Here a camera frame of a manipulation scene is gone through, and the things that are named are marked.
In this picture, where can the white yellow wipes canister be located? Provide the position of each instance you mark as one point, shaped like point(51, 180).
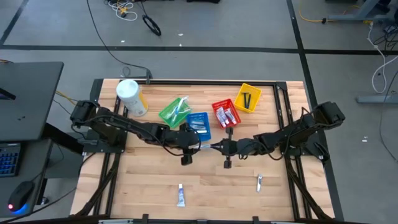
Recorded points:
point(130, 96)

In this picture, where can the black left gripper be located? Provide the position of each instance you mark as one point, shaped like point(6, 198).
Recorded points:
point(186, 140)

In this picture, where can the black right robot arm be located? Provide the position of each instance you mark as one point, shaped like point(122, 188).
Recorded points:
point(295, 132)

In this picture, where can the black keyboard desk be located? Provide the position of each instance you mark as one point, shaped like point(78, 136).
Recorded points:
point(34, 161)

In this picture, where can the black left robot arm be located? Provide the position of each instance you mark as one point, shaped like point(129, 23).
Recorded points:
point(124, 124)

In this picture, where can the red plastic basket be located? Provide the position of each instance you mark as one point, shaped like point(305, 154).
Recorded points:
point(225, 104)

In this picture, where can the blue toothbrush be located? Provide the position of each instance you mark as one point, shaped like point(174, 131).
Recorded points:
point(208, 145)

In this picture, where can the small white toothpaste tube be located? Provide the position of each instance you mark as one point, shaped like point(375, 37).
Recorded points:
point(230, 115)
point(181, 196)
point(221, 117)

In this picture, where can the dark blue disposable razor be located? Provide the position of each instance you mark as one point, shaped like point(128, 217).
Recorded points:
point(245, 101)
point(249, 102)

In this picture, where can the green plastic basket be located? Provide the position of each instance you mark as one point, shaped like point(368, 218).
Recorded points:
point(164, 115)

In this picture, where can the yellow plastic basket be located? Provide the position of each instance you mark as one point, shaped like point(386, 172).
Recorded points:
point(255, 93)

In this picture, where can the blue plastic basket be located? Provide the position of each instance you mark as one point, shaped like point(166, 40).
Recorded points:
point(206, 133)

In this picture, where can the grey table leg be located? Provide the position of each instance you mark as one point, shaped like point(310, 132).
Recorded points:
point(357, 17)
point(376, 99)

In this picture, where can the white toothbrush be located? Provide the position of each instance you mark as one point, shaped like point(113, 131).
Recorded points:
point(178, 109)

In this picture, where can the black backlit keyboard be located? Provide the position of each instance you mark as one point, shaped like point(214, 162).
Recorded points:
point(9, 160)

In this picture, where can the black computer mouse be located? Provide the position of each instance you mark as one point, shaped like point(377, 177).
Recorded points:
point(20, 194)

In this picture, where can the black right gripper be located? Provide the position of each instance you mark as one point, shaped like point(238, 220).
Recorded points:
point(236, 146)

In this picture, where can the black side desk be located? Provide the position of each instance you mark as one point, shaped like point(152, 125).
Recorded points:
point(28, 99)

